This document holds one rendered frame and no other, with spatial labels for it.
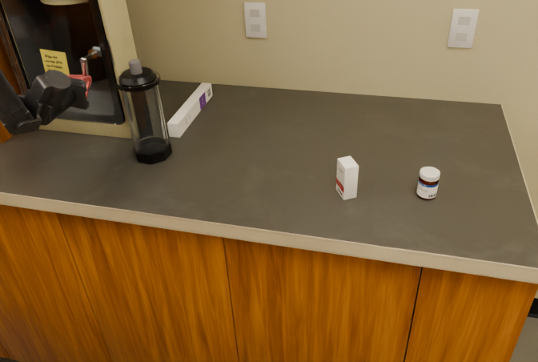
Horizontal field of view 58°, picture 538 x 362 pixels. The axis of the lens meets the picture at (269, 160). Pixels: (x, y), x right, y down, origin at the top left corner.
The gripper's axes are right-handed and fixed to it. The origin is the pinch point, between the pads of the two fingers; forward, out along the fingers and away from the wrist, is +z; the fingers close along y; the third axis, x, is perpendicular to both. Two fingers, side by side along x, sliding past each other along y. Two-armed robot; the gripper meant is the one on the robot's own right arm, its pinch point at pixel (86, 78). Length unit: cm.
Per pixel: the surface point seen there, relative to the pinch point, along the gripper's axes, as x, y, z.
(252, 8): -9, -31, 48
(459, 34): -11, -94, 47
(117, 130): 18.0, -3.7, 5.8
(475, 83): 3, -103, 48
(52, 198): 20.9, -1.7, -23.4
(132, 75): -5.0, -14.7, -2.8
